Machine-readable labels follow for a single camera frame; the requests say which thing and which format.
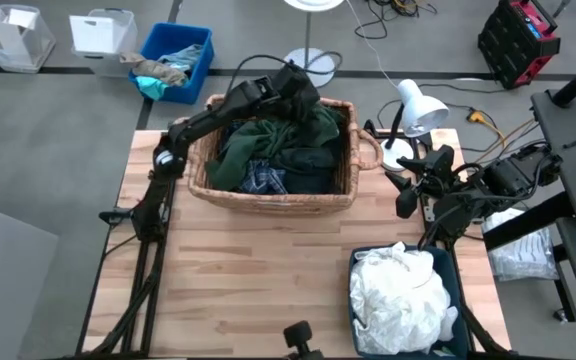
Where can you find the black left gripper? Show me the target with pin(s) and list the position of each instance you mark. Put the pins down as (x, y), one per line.
(298, 95)

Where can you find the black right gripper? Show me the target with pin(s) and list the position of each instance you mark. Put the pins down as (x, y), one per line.
(435, 172)

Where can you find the dark green shirt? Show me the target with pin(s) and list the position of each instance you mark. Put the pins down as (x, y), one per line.
(248, 145)

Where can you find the blue plaid shirt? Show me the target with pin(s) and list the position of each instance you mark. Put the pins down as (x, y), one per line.
(263, 180)

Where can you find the white crinkled garment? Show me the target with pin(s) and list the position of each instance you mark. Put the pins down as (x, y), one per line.
(398, 290)

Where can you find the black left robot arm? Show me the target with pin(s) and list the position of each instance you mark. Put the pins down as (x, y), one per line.
(208, 120)

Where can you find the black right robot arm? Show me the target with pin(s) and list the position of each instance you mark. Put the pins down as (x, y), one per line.
(508, 180)

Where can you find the white desk lamp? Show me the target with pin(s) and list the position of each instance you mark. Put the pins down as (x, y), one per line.
(420, 112)

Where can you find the navy fabric bin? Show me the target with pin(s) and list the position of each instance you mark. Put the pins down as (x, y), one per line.
(445, 265)

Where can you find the woven wicker basket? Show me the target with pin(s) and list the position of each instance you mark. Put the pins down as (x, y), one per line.
(278, 204)

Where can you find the light blue cloth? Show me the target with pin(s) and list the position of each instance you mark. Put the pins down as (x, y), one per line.
(183, 57)

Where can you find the clear plastic bag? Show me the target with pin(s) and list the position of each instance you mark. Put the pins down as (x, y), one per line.
(523, 255)

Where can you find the blue plastic bin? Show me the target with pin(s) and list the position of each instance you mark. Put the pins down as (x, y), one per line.
(173, 37)

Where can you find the tan cloth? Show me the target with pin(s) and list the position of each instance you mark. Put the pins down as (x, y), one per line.
(160, 70)

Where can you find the teal cloth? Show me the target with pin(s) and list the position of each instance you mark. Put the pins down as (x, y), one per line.
(150, 86)

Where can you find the red and black toolbox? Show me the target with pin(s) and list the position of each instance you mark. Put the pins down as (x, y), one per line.
(513, 45)

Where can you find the clear bin with white lid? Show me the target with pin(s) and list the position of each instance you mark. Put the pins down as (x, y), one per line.
(100, 35)

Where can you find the clear plastic storage box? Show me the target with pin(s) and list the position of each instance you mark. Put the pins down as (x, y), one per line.
(18, 40)

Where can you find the grey flat board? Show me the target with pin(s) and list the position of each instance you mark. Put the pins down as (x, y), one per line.
(8, 290)

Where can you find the black table leg frame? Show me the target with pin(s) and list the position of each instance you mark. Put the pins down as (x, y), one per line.
(528, 222)

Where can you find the black aluminium mounting frame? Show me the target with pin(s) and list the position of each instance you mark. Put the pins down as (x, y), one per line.
(483, 336)
(142, 260)

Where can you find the black table camera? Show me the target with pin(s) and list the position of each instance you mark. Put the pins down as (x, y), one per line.
(298, 334)

